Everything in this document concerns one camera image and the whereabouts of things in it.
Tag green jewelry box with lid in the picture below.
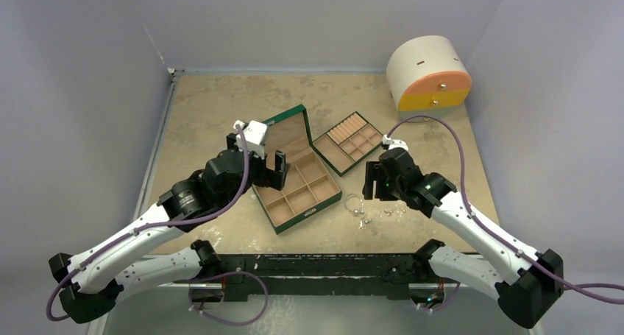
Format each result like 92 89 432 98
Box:
253 105 342 234

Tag silver bracelet rings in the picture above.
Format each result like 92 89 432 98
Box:
344 193 366 218

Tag small silver earrings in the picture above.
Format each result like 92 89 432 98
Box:
358 218 372 230

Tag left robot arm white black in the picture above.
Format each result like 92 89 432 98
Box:
46 133 289 324

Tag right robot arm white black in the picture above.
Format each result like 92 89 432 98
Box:
362 147 564 329

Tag round drawer cabinet cream orange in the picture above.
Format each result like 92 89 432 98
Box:
386 35 472 119

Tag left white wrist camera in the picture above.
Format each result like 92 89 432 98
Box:
233 120 269 159

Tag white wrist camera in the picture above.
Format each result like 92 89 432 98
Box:
233 120 269 159
381 134 409 152

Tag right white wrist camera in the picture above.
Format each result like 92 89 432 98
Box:
381 134 409 152

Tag aluminium frame rail left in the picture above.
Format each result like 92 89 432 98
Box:
132 68 185 221

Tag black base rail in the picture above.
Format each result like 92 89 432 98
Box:
190 253 461 305

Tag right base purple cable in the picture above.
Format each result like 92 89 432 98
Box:
414 281 461 315

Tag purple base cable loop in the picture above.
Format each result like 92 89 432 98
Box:
188 271 269 327

